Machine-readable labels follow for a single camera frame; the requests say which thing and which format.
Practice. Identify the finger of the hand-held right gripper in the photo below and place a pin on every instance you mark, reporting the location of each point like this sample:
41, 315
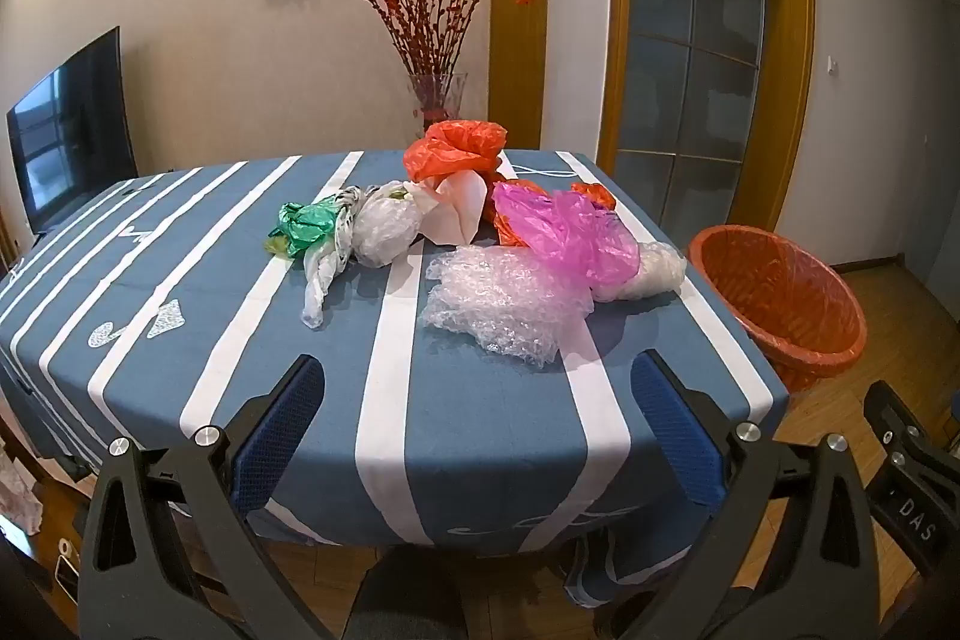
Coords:
896, 419

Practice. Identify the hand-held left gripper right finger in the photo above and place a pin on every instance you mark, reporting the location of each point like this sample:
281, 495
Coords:
675, 430

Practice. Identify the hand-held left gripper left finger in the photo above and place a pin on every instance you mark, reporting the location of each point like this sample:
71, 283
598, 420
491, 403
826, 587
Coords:
277, 437

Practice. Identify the translucent white plastic bag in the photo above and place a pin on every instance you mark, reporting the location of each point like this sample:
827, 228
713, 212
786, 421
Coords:
652, 272

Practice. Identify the orange plastic waste basket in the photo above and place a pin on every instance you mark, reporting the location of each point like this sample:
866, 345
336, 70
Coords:
780, 302

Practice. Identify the black white patterned plastic bag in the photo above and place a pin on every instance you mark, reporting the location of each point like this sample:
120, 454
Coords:
335, 239

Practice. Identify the clear bubble wrap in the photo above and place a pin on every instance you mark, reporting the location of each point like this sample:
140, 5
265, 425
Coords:
502, 302

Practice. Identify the pink plastic bag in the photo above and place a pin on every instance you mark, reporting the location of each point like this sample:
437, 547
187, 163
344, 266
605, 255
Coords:
577, 235

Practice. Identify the shiny green foil bag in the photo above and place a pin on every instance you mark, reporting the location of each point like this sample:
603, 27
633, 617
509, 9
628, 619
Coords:
307, 220

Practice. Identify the clear plastic bag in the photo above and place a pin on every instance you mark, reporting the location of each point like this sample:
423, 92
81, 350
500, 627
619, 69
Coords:
382, 227

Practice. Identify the small orange plastic bag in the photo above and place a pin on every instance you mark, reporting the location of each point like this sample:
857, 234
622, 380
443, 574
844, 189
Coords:
510, 227

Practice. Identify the large orange plastic bag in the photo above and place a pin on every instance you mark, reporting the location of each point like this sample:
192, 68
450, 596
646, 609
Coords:
450, 149

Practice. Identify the blue white striped tablecloth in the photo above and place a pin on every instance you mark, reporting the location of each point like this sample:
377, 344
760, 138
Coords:
465, 422

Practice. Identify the black chair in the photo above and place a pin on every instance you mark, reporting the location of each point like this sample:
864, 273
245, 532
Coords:
405, 595

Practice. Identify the white device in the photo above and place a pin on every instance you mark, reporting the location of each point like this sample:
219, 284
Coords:
67, 569

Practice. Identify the pink patterned cloth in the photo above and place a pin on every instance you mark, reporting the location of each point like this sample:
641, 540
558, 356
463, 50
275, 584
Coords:
16, 482

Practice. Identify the clear glass vase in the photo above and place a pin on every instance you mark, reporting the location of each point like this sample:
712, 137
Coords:
435, 100

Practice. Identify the black flat television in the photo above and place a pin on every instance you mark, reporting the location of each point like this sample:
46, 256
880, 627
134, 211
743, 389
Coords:
67, 123

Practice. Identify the frosted glass door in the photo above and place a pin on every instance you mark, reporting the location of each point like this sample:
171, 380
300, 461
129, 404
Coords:
675, 48

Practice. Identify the wooden door frame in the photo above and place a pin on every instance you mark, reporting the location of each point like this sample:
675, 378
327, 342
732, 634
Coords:
795, 48

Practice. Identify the wooden wall trim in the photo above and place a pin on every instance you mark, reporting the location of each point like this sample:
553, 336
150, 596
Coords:
519, 48

